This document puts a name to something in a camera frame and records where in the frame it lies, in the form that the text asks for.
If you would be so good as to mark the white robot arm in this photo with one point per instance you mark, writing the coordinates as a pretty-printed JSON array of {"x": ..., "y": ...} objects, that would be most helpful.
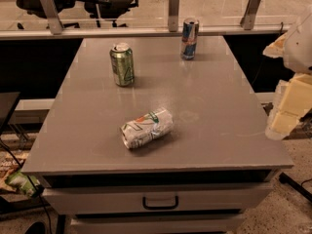
[{"x": 295, "y": 46}]

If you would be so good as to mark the left metal railing bracket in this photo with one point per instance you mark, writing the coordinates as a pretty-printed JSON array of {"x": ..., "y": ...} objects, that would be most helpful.
[{"x": 52, "y": 16}]

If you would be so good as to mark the black drawer handle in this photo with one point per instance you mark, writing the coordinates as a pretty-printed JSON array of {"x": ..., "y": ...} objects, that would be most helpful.
[{"x": 160, "y": 204}]

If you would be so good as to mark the black office chair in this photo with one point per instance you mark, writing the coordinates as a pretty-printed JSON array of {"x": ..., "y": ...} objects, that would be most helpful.
[
  {"x": 109, "y": 10},
  {"x": 33, "y": 7}
]

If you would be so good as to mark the grey drawer cabinet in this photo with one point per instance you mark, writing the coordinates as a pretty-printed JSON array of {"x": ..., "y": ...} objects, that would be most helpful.
[{"x": 180, "y": 151}]

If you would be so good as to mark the metal railing bracket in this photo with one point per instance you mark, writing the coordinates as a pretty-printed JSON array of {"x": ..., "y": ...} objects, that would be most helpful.
[
  {"x": 52, "y": 16},
  {"x": 248, "y": 19},
  {"x": 173, "y": 15}
]

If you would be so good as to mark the black office chair right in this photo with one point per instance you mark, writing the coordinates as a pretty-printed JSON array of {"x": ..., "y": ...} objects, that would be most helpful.
[{"x": 109, "y": 10}]

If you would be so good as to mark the green snack bag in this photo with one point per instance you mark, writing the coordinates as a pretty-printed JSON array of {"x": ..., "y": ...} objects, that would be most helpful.
[{"x": 28, "y": 185}]

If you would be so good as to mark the blue energy drink can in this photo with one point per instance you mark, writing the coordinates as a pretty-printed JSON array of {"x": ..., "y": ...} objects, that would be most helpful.
[{"x": 189, "y": 38}]

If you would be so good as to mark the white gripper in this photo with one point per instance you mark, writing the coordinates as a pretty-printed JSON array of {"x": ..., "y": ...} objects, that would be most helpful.
[{"x": 302, "y": 51}]

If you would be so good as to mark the crushed white soda can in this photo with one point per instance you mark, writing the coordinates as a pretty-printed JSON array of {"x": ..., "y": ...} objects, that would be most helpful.
[{"x": 146, "y": 128}]

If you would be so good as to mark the right metal railing bracket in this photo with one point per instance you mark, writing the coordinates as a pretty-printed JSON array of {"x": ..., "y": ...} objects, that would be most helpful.
[{"x": 248, "y": 19}]

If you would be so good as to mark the green soda can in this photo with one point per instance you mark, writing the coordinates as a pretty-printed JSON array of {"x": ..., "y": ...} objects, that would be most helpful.
[{"x": 122, "y": 62}]

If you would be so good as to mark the dark side table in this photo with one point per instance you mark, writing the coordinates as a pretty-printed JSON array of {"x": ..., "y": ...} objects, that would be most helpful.
[{"x": 8, "y": 104}]

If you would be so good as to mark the middle metal railing bracket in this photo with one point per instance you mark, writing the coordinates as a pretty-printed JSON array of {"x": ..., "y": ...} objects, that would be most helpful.
[{"x": 173, "y": 15}]

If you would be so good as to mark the black office chair left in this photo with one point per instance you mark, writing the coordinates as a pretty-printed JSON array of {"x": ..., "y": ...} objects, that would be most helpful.
[{"x": 33, "y": 7}]

